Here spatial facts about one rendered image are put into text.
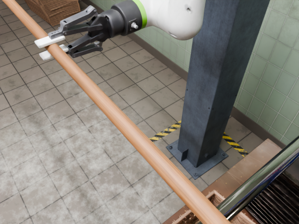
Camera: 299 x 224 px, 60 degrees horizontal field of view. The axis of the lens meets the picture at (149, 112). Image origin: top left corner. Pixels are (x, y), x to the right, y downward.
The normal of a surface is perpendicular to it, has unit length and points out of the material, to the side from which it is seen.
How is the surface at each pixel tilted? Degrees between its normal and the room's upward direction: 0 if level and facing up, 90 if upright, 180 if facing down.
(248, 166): 0
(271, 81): 90
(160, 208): 0
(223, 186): 0
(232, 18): 90
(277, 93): 90
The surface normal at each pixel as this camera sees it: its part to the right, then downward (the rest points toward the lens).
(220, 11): -0.82, 0.43
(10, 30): 0.00, -0.67
